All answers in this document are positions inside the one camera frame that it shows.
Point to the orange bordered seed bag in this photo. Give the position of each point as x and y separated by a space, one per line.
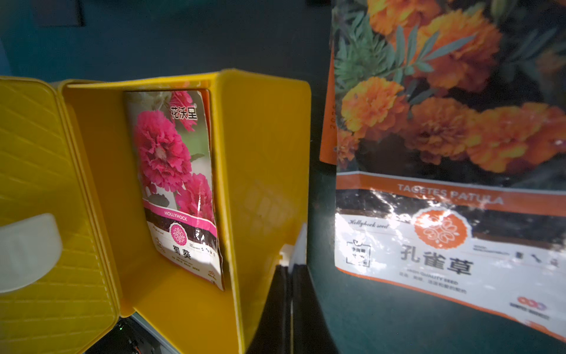
329 129

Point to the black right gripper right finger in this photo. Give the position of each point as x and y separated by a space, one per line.
310 332

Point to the yellow drawer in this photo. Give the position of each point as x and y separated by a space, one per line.
58 286
261 153

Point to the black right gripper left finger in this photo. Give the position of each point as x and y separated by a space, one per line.
273 334

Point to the yellow bottom drawer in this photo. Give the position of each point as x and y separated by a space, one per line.
261 153

